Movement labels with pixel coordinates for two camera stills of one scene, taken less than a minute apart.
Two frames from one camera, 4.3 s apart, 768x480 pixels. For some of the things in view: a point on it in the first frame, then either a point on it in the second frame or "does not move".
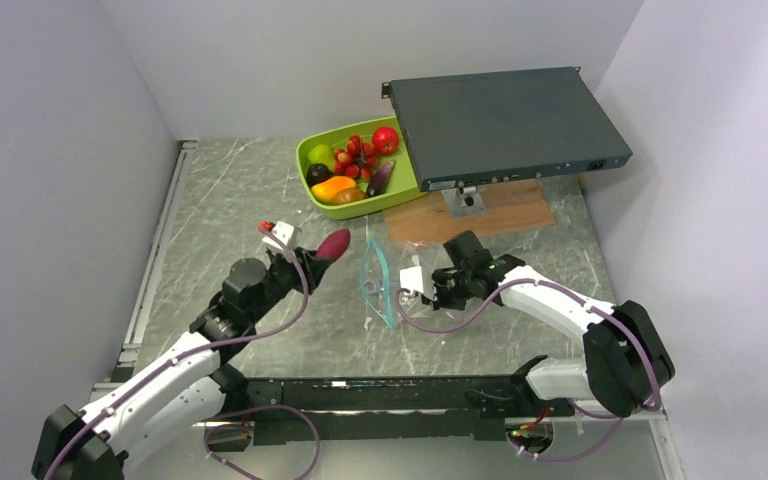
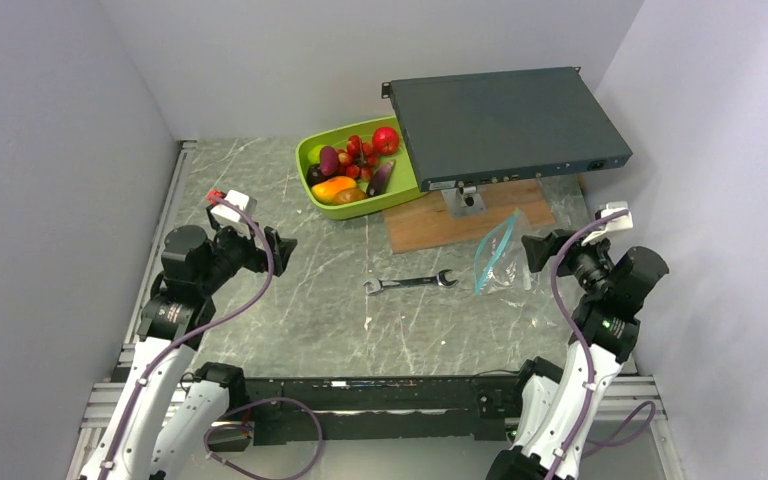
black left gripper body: [287, 275] -> [233, 251]
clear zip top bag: [380, 280] -> [501, 262]
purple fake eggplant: [380, 179] does not move
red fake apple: [385, 140] does not move
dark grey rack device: [492, 128] does not move
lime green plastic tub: [400, 185] does not move
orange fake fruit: [324, 190] does not move
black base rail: [453, 410] does not move
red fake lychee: [352, 171] does not move
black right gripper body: [451, 290] -> [588, 263]
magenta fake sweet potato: [333, 245] -> [328, 160]
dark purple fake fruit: [317, 173] does not move
